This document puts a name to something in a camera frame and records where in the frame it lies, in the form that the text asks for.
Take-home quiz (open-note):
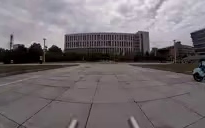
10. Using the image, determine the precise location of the large pale curved building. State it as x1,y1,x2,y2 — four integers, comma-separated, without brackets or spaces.
64,30,151,56

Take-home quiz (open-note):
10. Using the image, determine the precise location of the grey concrete slab plaza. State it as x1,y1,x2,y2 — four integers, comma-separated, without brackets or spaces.
0,62,205,128

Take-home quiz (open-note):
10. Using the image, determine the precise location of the pole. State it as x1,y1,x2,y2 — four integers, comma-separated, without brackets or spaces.
172,39,177,64
42,37,47,64

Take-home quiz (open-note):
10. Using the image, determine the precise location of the robot's own part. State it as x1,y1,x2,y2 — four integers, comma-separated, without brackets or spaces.
128,115,141,128
67,118,79,128

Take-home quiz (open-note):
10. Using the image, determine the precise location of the row of dark trees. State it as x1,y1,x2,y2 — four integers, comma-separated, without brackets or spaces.
0,42,171,64

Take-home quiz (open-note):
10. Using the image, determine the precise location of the kerbed grass bed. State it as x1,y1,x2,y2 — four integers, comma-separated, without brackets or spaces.
0,63,80,80
129,62,199,75

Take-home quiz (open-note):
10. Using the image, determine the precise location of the low brown building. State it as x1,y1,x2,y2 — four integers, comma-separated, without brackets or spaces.
156,40,196,61

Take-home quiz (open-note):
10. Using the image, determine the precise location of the thin tower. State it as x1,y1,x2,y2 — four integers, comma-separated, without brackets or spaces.
9,33,15,51

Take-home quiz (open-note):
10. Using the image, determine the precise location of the light blue vehicle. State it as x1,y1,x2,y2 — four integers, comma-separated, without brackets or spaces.
191,59,205,83

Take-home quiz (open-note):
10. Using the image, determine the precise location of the dark glass building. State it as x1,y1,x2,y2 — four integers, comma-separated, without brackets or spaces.
190,25,205,56

